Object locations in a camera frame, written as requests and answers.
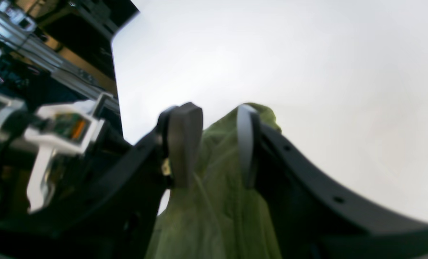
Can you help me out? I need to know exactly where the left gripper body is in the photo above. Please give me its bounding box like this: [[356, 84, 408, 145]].
[[26, 145, 57, 213]]

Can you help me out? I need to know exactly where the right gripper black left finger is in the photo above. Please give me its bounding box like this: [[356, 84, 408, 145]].
[[0, 102, 203, 259]]

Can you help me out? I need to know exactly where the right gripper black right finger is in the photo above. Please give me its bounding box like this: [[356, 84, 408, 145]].
[[236, 104, 428, 259]]

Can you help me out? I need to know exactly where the olive green T-shirt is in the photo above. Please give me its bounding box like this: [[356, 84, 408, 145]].
[[145, 108, 282, 259]]

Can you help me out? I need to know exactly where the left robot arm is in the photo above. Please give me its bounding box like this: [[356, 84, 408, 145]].
[[0, 94, 61, 214]]

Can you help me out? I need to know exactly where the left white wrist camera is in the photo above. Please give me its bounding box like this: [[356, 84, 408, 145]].
[[23, 93, 113, 155]]

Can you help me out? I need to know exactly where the aluminium frame rail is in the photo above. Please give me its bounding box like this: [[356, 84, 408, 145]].
[[0, 0, 120, 113]]

